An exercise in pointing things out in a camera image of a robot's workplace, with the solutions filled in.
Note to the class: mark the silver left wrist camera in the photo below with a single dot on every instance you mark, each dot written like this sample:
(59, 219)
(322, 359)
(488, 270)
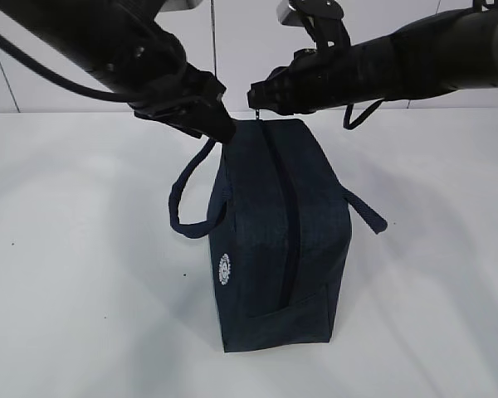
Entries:
(179, 5)

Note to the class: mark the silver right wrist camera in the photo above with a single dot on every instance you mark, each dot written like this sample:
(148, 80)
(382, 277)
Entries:
(289, 12)

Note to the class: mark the dark navy fabric lunch bag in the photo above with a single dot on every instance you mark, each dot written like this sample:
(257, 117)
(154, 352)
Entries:
(279, 229)

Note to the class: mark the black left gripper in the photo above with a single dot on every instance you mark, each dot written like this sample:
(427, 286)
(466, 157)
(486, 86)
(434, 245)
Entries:
(174, 91)

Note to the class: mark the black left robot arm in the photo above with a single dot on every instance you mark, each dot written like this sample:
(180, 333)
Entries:
(93, 34)

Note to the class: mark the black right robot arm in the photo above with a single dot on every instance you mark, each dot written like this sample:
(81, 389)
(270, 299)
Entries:
(435, 56)

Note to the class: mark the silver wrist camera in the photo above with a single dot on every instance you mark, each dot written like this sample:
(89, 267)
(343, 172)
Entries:
(289, 12)
(179, 5)

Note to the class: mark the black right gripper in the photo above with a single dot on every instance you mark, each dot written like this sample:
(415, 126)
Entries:
(311, 82)

